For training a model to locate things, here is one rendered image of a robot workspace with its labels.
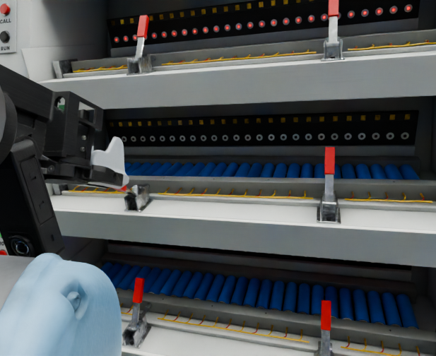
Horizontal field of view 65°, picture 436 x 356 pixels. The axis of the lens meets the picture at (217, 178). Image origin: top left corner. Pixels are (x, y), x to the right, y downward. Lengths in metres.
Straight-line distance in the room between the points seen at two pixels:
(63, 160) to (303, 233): 0.28
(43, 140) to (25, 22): 0.34
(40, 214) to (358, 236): 0.34
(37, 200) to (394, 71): 0.39
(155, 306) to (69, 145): 0.33
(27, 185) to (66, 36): 0.43
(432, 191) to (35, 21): 0.63
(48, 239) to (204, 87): 0.27
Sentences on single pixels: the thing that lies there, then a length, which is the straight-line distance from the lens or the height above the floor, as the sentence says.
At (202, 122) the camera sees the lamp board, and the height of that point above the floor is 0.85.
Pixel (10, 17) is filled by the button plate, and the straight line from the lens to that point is 0.67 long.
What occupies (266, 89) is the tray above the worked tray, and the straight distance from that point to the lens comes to 0.45.
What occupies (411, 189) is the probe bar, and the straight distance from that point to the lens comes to 0.50.
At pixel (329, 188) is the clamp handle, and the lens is 0.44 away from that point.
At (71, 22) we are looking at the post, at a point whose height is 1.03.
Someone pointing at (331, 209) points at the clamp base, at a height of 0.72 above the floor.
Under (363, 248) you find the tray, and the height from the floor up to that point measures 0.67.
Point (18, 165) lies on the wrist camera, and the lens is 0.31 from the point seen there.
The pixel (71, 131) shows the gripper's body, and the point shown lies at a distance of 0.34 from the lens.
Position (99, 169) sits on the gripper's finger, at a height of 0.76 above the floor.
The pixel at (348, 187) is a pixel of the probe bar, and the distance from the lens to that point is 0.49.
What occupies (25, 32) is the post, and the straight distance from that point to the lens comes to 0.65.
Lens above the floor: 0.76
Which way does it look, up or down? 1 degrees down
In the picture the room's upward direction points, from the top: 1 degrees clockwise
